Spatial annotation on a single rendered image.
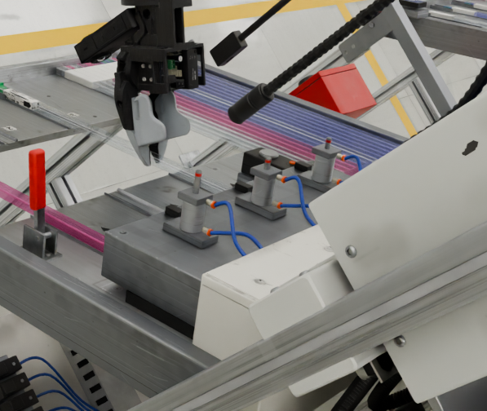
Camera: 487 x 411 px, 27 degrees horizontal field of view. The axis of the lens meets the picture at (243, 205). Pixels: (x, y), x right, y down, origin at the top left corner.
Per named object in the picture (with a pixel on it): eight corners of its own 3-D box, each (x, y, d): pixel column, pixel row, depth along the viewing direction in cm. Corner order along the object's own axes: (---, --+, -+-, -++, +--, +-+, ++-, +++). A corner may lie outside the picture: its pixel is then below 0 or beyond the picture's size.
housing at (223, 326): (181, 410, 92) (201, 271, 86) (440, 262, 129) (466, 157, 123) (250, 453, 87) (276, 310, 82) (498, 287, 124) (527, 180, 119)
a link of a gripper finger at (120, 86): (124, 131, 124) (121, 59, 122) (115, 130, 125) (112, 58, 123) (151, 127, 128) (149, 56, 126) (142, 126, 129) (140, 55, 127)
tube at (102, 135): (-7, 93, 145) (-7, 86, 144) (2, 91, 146) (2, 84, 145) (276, 221, 118) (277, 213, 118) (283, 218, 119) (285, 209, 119)
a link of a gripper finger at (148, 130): (159, 173, 123) (157, 97, 121) (124, 168, 127) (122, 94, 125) (176, 170, 126) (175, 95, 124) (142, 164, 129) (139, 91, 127)
